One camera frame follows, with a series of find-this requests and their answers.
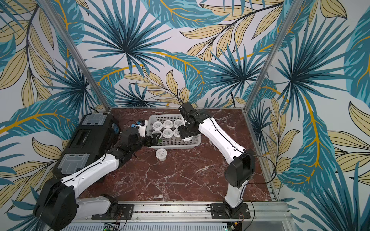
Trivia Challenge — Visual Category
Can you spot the white perforated plastic basket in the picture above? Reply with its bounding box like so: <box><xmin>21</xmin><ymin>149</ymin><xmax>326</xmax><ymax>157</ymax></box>
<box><xmin>146</xmin><ymin>114</ymin><xmax>201</xmax><ymax>149</ymax></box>

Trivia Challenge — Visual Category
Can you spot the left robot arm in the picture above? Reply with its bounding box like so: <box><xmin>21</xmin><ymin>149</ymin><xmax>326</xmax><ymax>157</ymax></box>
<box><xmin>33</xmin><ymin>126</ymin><xmax>161</xmax><ymax>231</ymax></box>

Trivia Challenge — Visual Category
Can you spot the yogurt cup white lid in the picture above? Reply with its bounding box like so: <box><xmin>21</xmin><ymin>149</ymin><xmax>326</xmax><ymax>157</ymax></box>
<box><xmin>152</xmin><ymin>121</ymin><xmax>163</xmax><ymax>131</ymax></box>

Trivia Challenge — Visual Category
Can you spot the yogurt cup green label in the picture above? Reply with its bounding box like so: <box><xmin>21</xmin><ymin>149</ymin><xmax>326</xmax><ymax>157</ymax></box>
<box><xmin>163</xmin><ymin>120</ymin><xmax>173</xmax><ymax>130</ymax></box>

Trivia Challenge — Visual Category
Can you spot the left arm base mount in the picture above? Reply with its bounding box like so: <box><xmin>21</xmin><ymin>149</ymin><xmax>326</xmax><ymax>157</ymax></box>
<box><xmin>92</xmin><ymin>201</ymin><xmax>134</xmax><ymax>220</ymax></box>

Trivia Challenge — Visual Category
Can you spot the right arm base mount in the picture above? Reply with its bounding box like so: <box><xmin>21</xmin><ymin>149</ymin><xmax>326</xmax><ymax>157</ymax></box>
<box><xmin>206</xmin><ymin>201</ymin><xmax>251</xmax><ymax>219</ymax></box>

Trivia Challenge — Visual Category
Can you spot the black plastic toolbox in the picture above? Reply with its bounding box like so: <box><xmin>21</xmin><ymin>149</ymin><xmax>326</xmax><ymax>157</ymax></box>
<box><xmin>53</xmin><ymin>113</ymin><xmax>120</xmax><ymax>179</ymax></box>

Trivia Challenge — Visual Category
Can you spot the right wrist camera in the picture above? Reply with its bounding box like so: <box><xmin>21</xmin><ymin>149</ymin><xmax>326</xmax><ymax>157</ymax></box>
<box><xmin>178</xmin><ymin>102</ymin><xmax>197</xmax><ymax>120</ymax></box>

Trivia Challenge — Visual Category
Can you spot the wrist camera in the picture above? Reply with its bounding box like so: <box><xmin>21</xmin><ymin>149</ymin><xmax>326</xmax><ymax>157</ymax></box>
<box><xmin>178</xmin><ymin>102</ymin><xmax>197</xmax><ymax>120</ymax></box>
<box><xmin>131</xmin><ymin>120</ymin><xmax>148</xmax><ymax>138</ymax></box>

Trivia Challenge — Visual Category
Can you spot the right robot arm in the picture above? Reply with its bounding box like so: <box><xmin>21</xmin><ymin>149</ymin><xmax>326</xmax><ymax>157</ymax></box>
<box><xmin>178</xmin><ymin>114</ymin><xmax>255</xmax><ymax>209</ymax></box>

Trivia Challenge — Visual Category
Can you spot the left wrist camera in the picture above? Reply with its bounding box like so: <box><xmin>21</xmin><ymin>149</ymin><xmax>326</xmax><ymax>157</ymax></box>
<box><xmin>131</xmin><ymin>120</ymin><xmax>148</xmax><ymax>138</ymax></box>

